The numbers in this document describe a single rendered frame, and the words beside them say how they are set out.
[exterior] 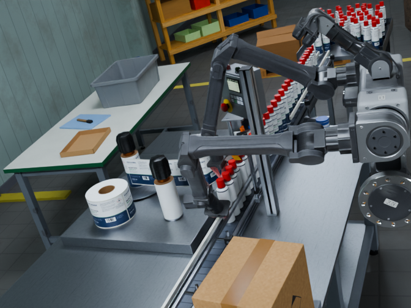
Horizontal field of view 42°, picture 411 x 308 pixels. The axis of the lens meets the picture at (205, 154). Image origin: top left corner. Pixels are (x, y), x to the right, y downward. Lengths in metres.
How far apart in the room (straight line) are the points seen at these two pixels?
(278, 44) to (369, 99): 5.02
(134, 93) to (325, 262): 2.52
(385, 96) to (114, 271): 1.32
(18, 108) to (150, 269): 3.84
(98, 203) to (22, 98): 3.57
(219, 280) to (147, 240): 0.77
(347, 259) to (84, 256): 1.41
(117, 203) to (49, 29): 4.27
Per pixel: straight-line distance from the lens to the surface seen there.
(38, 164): 3.69
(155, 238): 2.34
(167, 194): 2.34
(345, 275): 2.97
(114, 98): 4.29
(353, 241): 3.19
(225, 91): 2.23
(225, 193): 2.22
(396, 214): 1.84
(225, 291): 1.58
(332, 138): 1.50
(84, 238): 2.52
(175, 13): 8.14
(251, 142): 1.55
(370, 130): 1.48
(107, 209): 2.46
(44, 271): 2.50
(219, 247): 2.17
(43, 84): 6.24
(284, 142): 1.54
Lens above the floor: 2.12
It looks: 25 degrees down
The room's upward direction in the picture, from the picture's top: 14 degrees counter-clockwise
